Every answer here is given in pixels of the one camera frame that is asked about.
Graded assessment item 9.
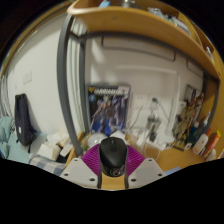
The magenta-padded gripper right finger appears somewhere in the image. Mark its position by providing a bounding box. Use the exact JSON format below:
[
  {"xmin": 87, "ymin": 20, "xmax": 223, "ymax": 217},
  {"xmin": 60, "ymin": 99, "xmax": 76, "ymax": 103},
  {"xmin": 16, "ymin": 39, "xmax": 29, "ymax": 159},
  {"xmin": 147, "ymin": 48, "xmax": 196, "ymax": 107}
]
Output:
[{"xmin": 124, "ymin": 144, "xmax": 166, "ymax": 190}]

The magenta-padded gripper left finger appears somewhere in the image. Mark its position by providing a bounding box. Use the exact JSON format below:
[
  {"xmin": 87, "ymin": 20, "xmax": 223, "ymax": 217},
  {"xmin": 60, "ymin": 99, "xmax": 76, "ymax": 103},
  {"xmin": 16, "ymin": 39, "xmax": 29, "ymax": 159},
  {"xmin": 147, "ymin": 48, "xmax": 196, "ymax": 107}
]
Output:
[{"xmin": 59, "ymin": 143, "xmax": 103, "ymax": 190}]

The black computer mouse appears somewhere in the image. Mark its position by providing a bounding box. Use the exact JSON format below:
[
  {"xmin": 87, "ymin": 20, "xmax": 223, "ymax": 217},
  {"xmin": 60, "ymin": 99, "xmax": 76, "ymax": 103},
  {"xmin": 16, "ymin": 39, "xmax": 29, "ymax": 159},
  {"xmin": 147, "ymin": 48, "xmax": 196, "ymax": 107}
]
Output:
[{"xmin": 98, "ymin": 136, "xmax": 129, "ymax": 178}]

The white power strip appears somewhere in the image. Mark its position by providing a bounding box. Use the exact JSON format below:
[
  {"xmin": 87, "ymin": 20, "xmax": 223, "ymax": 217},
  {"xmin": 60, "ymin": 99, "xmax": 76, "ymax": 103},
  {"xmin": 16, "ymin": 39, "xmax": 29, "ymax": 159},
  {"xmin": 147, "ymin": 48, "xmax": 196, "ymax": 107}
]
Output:
[{"xmin": 141, "ymin": 139, "xmax": 174, "ymax": 151}]

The white paper box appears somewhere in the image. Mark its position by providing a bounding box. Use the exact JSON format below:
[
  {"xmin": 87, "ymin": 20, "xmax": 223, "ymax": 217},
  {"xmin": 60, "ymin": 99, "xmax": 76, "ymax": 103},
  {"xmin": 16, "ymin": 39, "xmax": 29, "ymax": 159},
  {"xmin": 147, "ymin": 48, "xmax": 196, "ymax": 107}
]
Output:
[{"xmin": 37, "ymin": 143, "xmax": 61, "ymax": 160}]

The clear plastic jar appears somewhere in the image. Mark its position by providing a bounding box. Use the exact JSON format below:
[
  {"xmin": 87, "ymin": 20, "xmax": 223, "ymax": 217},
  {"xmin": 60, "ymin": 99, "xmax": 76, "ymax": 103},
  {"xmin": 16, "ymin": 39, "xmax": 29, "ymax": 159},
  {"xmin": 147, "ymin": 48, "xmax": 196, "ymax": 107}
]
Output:
[{"xmin": 87, "ymin": 133, "xmax": 108, "ymax": 149}]

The small white charger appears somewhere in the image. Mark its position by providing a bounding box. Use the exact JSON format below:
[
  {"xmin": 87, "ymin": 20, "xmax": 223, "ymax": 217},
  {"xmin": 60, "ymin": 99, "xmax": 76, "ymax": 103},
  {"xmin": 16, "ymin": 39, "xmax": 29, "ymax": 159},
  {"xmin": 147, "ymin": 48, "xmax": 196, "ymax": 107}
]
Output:
[{"xmin": 109, "ymin": 129, "xmax": 126, "ymax": 139}]

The metal cup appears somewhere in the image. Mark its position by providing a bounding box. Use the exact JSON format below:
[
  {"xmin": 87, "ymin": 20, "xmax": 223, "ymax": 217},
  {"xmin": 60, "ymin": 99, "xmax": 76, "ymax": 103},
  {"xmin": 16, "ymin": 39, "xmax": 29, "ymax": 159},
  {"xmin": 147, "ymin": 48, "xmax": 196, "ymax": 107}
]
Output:
[{"xmin": 146, "ymin": 108, "xmax": 164, "ymax": 143}]

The blue bottle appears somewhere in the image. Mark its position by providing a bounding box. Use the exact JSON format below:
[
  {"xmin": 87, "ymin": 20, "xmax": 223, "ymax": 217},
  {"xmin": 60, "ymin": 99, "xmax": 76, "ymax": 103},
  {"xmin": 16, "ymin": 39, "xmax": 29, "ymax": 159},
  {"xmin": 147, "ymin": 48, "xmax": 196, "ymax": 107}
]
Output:
[{"xmin": 188, "ymin": 121, "xmax": 199, "ymax": 144}]

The blue robot model kit box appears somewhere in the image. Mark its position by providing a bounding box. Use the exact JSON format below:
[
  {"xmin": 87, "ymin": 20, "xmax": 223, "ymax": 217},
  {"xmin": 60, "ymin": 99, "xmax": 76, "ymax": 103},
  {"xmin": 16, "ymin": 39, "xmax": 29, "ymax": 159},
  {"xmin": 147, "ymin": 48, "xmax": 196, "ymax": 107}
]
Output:
[{"xmin": 86, "ymin": 83, "xmax": 132, "ymax": 136}]

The red snack can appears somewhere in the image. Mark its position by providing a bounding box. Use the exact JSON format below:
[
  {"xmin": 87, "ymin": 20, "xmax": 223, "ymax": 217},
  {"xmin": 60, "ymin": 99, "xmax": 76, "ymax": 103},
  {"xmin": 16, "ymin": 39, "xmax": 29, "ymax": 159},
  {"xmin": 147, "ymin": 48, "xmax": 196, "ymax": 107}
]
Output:
[{"xmin": 203, "ymin": 129, "xmax": 222, "ymax": 159}]

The black backpack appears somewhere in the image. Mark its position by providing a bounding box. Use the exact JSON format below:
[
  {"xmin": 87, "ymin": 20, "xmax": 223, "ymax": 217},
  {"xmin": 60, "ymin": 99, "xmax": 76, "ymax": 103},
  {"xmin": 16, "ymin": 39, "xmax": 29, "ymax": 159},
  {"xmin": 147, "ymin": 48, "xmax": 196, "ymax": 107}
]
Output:
[{"xmin": 14, "ymin": 93, "xmax": 37, "ymax": 148}]

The bed with teal blanket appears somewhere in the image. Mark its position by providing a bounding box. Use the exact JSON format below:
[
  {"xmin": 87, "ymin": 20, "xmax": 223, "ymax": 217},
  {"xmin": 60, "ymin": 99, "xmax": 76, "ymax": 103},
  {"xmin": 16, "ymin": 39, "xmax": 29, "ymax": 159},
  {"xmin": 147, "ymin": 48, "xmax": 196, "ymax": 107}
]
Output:
[{"xmin": 0, "ymin": 115, "xmax": 66, "ymax": 177}]

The colourful model kit box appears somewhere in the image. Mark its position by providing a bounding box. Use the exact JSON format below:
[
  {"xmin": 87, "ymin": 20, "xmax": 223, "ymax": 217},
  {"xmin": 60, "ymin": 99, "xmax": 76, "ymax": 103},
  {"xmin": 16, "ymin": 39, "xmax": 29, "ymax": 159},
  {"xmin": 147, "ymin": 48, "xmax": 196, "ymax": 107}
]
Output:
[{"xmin": 181, "ymin": 84, "xmax": 205, "ymax": 134}]

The white wall socket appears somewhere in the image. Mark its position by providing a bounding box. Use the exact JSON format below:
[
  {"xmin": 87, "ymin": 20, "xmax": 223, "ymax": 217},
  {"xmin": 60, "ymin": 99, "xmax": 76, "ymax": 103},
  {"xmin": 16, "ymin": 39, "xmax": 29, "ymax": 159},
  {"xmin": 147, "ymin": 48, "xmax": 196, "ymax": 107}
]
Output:
[
  {"xmin": 133, "ymin": 94, "xmax": 149, "ymax": 109},
  {"xmin": 148, "ymin": 94, "xmax": 164, "ymax": 111}
]

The wooden shelf unit, grey frame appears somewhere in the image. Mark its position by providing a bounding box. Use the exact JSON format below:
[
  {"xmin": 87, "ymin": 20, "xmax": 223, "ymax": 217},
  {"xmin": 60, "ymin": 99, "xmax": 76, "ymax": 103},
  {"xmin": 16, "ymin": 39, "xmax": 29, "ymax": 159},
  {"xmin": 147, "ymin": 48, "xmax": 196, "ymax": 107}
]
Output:
[{"xmin": 56, "ymin": 0, "xmax": 224, "ymax": 158}]

